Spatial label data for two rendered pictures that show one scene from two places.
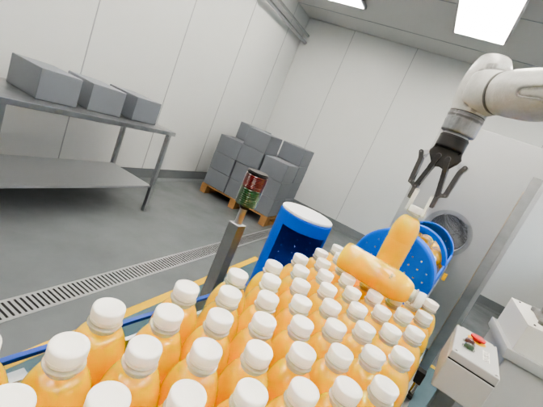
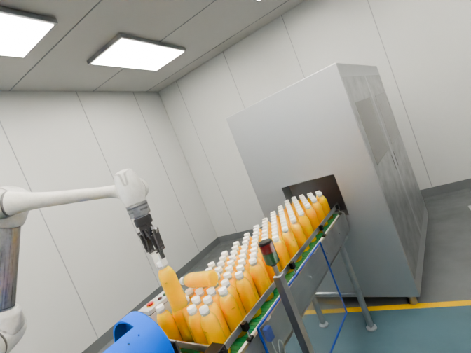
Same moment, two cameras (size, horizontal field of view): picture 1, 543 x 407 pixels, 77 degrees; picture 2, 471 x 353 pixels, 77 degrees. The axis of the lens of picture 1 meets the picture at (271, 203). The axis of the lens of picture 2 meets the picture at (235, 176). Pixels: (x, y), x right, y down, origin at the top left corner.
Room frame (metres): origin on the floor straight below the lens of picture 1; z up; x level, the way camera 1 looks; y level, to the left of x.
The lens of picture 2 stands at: (2.16, 0.24, 1.65)
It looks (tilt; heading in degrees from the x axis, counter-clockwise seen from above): 4 degrees down; 189
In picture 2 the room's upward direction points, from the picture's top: 22 degrees counter-clockwise
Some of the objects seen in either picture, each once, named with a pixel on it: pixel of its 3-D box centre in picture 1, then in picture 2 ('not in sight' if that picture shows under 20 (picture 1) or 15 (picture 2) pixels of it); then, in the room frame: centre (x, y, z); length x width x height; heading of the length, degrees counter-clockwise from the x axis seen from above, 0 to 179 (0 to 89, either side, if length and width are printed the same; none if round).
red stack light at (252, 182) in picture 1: (254, 182); (267, 247); (0.93, 0.07, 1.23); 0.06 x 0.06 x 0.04
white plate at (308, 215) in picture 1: (307, 214); not in sight; (1.74, -0.19, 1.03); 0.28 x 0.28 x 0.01
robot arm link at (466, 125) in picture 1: (460, 126); (139, 210); (0.98, -0.38, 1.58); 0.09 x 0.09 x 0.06
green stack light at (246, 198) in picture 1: (248, 196); (270, 257); (0.93, 0.07, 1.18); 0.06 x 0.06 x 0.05
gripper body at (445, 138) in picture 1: (447, 152); (145, 225); (0.98, -0.38, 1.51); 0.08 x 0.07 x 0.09; 59
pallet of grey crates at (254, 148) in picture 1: (257, 171); not in sight; (5.20, 0.39, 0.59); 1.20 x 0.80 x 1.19; 69
